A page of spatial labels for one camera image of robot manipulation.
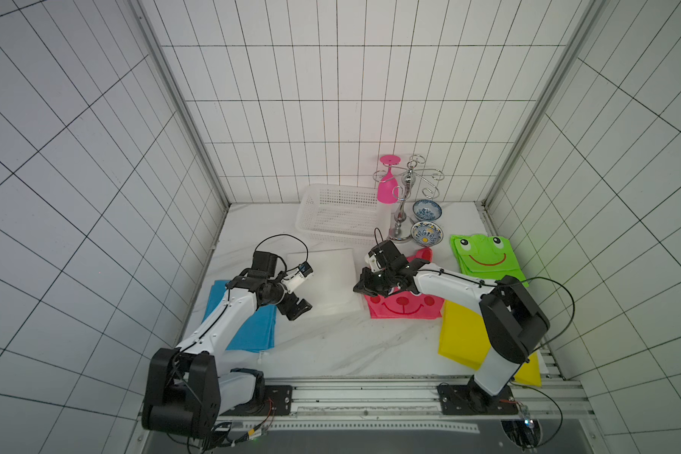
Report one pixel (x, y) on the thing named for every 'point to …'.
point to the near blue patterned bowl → (427, 234)
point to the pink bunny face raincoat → (406, 304)
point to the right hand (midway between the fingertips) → (343, 292)
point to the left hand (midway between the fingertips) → (295, 299)
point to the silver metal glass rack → (401, 194)
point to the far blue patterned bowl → (427, 210)
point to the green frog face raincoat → (491, 257)
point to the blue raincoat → (256, 335)
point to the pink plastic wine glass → (388, 187)
